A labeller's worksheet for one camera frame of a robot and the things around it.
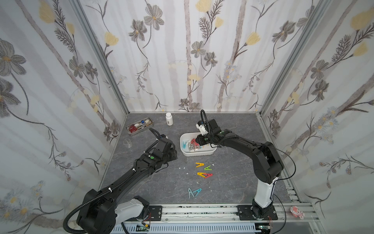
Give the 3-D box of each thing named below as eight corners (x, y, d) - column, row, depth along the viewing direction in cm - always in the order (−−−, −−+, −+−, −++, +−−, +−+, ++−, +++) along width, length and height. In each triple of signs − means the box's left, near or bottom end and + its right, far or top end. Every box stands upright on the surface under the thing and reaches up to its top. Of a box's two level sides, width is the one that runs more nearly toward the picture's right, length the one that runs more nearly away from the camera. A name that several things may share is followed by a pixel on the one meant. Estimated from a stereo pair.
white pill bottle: (166, 126, 113) (165, 118, 106) (167, 120, 117) (166, 112, 110) (172, 126, 113) (171, 118, 106) (173, 120, 117) (172, 112, 110)
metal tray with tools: (129, 137, 107) (128, 135, 106) (125, 129, 112) (124, 127, 110) (155, 124, 115) (154, 123, 113) (150, 117, 120) (149, 115, 118)
